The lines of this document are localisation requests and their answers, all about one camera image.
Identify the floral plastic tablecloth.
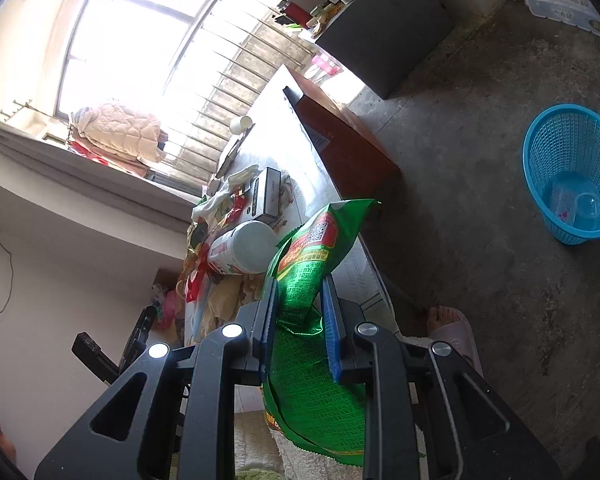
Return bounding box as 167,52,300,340
182,65,398,341

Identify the small white box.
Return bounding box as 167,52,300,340
227,164,259,187

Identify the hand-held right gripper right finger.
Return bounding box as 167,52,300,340
320,274,563,480

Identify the beige quilted blanket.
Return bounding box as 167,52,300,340
71,102,169,164

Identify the blue plastic mesh basket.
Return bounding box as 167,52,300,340
523,104,600,246

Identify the black chair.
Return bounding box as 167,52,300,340
71,305,159,386

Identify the dark cabinet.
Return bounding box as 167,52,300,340
314,0,456,101

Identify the white canister red label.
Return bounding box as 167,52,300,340
207,220,279,275

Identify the person's foot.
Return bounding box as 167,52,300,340
426,306,464,335

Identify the pink bottles pack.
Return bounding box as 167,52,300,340
310,55,342,79

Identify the red-brown wooden table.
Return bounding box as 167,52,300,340
281,66,402,221

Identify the pink slipper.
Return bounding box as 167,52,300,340
424,310,484,377

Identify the tissue paper pack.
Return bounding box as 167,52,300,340
524,0,600,44

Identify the silver black box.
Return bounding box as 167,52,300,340
247,166,282,226

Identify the flat cardboard piece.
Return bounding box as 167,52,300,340
215,135,244,181

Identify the clear plastic container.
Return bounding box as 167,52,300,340
547,172,581,222

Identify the white plastic bag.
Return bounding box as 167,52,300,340
191,187,237,222

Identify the window metal grille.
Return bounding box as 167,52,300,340
150,0,321,186

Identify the cardboard box with pink bags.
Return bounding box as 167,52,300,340
151,269,187,332

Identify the clear plastic cup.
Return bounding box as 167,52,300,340
575,192,600,224

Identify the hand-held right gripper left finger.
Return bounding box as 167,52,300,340
34,280,281,480

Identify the green snack bag red label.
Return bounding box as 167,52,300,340
261,199,426,466

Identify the red snack packet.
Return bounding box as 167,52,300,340
184,249,212,307

